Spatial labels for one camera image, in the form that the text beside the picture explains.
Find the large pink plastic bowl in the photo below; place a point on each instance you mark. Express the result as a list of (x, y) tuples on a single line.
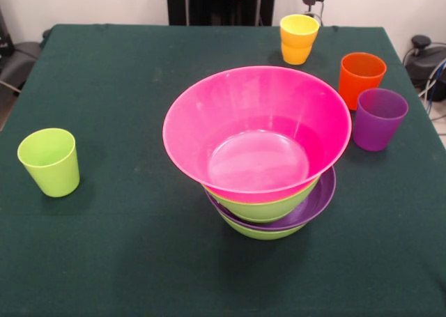
[(258, 122)]

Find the purple plastic bowl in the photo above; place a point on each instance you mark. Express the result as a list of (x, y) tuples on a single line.
[(320, 198)]

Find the large green plastic bowl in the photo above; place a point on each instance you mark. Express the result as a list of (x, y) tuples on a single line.
[(265, 209)]

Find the small green plastic bowl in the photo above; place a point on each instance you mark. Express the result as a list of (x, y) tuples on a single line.
[(268, 221)]

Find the medium green plastic bowl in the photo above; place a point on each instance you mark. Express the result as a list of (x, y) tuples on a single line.
[(265, 234)]

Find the lime green plastic cup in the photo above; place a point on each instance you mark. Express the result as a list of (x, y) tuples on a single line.
[(48, 167)]

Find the yellow plastic cup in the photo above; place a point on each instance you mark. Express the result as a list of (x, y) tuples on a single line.
[(299, 33), (296, 56)]

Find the orange plastic cup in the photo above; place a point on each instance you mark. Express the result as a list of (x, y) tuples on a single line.
[(362, 80)]

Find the purple plastic cup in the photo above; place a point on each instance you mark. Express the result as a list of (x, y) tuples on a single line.
[(378, 129)]

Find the dark green tablecloth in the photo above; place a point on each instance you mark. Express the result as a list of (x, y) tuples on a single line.
[(104, 261)]

